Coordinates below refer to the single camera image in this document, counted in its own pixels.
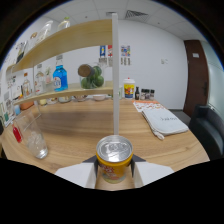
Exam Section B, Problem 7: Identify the yellow drink can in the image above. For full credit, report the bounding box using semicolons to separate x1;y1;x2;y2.
95;134;134;184

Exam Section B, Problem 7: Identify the small red liquid bottle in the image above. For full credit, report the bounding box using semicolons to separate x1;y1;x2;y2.
11;121;23;144

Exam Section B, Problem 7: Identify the clear bottle orange cap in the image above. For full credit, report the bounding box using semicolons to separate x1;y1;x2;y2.
21;72;33;98

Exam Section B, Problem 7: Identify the clear drinking glass with ice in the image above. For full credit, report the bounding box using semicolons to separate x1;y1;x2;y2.
14;111;49;160

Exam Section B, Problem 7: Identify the orange printed leaflet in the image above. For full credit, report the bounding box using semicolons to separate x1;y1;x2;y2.
132;99;165;113

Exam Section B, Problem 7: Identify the black armchair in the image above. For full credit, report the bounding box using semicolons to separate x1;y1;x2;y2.
188;104;224;161

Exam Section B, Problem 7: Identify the dark sauce bottle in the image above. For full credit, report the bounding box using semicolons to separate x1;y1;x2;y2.
134;86;141;101

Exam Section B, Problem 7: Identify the glass jar of limes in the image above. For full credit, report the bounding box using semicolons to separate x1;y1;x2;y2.
77;63;106;90

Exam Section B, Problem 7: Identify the blue liquid bottle silver cap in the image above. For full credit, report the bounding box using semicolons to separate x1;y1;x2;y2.
52;54;69;93

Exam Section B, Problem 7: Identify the brown wooden door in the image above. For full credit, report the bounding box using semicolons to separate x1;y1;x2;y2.
182;39;210;118

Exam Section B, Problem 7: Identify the large ceiling air vent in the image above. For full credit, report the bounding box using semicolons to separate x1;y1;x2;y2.
124;9;149;19

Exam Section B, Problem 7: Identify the blue yellow wall poster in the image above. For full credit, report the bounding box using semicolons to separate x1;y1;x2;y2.
99;45;107;58

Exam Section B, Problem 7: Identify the multicolour wall poster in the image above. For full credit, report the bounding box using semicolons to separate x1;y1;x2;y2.
120;45;131;57

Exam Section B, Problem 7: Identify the white frame wooden shelf rack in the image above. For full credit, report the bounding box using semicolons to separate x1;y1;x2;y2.
11;12;120;136

